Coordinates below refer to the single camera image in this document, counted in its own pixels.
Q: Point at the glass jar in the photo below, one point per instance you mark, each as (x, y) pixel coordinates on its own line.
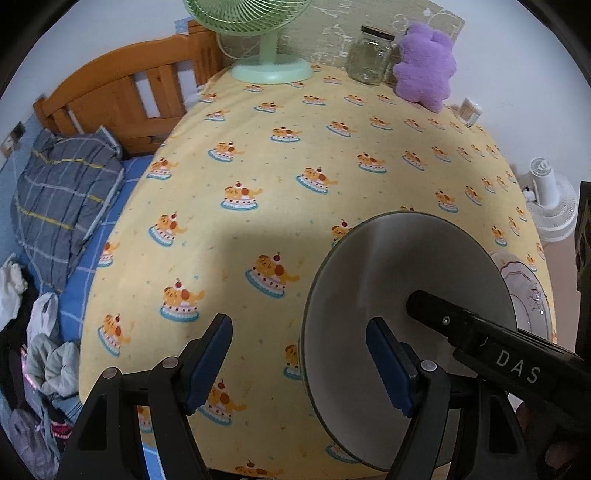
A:
(370, 55)

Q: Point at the purple plush toy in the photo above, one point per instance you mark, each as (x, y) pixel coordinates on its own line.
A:
(427, 65)

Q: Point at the floral bowl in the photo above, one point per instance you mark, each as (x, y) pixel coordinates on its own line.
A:
(370, 273)

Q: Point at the white cloth pile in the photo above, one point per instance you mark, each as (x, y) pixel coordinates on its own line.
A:
(12, 287)

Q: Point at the red trim white plate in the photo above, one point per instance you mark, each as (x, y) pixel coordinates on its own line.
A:
(530, 303)

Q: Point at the toothpick container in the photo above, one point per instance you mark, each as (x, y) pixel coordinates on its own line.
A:
(469, 112)

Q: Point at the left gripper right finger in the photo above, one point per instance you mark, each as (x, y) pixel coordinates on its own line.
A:
(421, 390)

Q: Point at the grey plaid pillow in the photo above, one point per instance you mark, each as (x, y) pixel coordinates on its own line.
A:
(65, 190)

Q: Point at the blue plaid bed sheet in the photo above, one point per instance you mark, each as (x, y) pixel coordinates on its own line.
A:
(72, 300)

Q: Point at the white fan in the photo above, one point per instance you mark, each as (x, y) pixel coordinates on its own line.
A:
(551, 200)

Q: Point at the green desk fan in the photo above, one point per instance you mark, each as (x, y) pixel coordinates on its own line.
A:
(262, 19)

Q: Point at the yellow patterned tablecloth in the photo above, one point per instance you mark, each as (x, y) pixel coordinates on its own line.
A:
(245, 199)

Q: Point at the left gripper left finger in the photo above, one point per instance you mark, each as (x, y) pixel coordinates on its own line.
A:
(177, 387)

